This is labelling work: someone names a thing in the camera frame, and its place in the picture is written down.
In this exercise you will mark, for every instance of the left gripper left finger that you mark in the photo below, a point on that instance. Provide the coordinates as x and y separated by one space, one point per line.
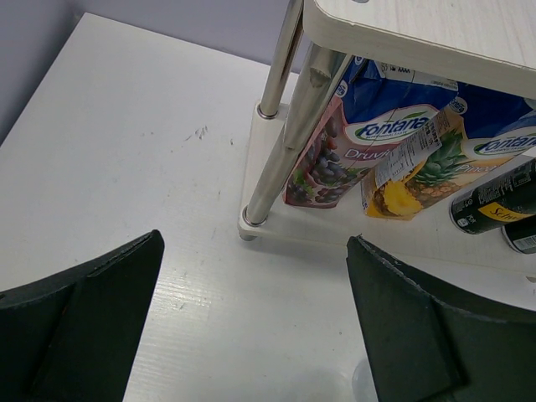
74 335

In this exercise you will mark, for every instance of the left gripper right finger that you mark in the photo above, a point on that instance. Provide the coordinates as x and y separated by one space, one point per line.
428 340

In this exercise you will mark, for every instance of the black Schweppes can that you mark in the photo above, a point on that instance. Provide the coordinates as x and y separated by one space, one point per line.
508 198
521 235

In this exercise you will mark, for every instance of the white two-tier shelf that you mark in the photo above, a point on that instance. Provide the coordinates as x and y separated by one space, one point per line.
485 43

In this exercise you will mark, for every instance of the pineapple juice carton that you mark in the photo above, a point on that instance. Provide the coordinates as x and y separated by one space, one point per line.
477 132

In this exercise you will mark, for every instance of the grape juice carton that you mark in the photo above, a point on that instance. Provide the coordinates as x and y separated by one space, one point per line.
374 108

